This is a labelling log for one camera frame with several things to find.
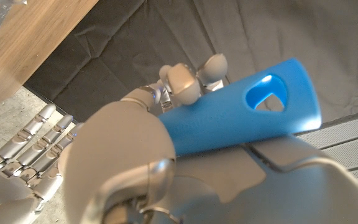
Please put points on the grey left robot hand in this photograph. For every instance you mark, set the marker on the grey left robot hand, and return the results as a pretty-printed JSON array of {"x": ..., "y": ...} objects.
[{"x": 120, "y": 155}]

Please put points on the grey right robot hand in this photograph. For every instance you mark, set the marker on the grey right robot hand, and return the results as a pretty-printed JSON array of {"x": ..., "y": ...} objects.
[{"x": 17, "y": 168}]

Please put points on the black fabric backdrop curtain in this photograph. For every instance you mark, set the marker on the black fabric backdrop curtain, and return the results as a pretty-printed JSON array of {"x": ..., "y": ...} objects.
[{"x": 259, "y": 31}]

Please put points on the grey perforated panel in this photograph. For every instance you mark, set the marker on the grey perforated panel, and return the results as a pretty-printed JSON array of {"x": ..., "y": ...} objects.
[{"x": 353, "y": 146}]

